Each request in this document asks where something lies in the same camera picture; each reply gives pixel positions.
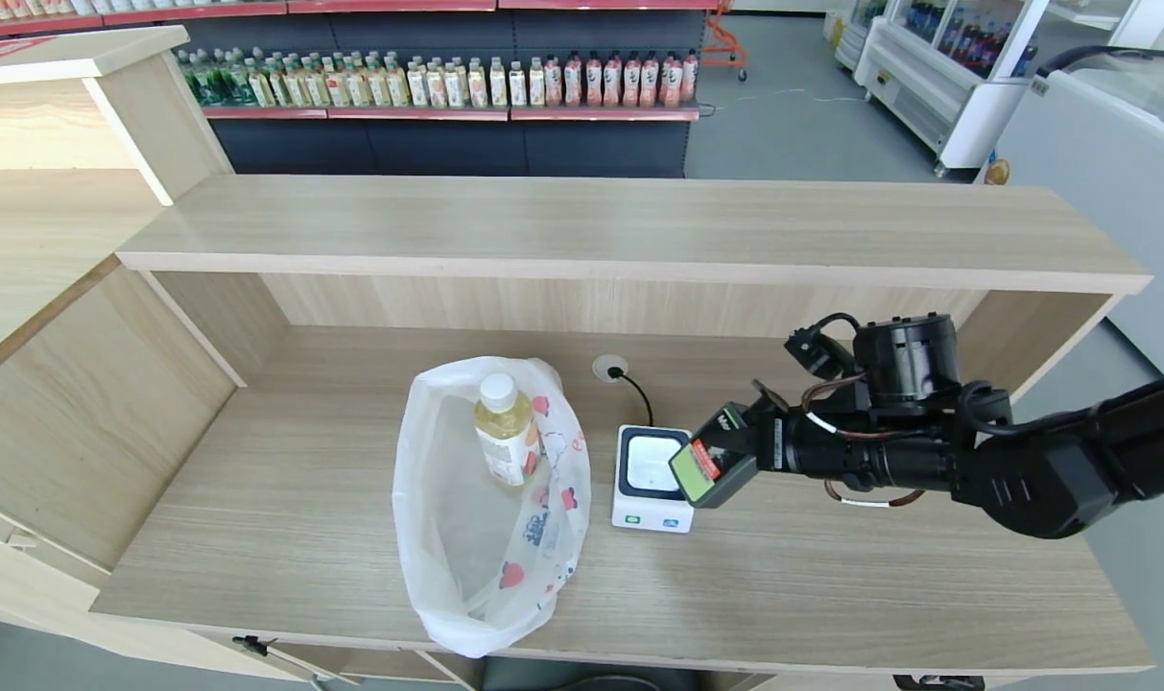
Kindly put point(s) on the yellow drink bottle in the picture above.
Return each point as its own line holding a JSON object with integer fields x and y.
{"x": 502, "y": 443}

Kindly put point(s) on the green pack with red label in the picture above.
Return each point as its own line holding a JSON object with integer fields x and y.
{"x": 701, "y": 477}

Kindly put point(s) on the wooden counter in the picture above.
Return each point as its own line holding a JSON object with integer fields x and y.
{"x": 754, "y": 595}

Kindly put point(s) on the black shop shelf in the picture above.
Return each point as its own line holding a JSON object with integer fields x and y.
{"x": 447, "y": 144}

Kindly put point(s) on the white plastic shopping bag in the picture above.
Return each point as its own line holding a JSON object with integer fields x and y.
{"x": 452, "y": 576}

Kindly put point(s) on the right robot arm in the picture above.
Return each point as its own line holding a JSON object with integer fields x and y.
{"x": 1071, "y": 470}

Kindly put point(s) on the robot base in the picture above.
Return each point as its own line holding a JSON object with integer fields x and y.
{"x": 582, "y": 679}

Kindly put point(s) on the white barcode scanner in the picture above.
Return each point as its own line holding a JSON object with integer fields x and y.
{"x": 651, "y": 509}

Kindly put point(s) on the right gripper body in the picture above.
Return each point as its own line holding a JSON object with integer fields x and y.
{"x": 860, "y": 456}

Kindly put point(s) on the row of bottles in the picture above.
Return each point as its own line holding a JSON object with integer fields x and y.
{"x": 447, "y": 84}
{"x": 965, "y": 38}

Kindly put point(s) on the orange metal rack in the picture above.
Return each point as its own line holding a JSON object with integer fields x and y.
{"x": 725, "y": 38}

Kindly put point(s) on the white display fridge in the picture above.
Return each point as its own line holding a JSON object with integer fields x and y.
{"x": 965, "y": 115}

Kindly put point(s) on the white chest freezer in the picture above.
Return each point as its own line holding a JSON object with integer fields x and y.
{"x": 1109, "y": 192}

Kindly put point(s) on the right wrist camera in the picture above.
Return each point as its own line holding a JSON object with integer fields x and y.
{"x": 817, "y": 353}

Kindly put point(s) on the row of packs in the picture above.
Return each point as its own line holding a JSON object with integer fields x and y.
{"x": 25, "y": 8}

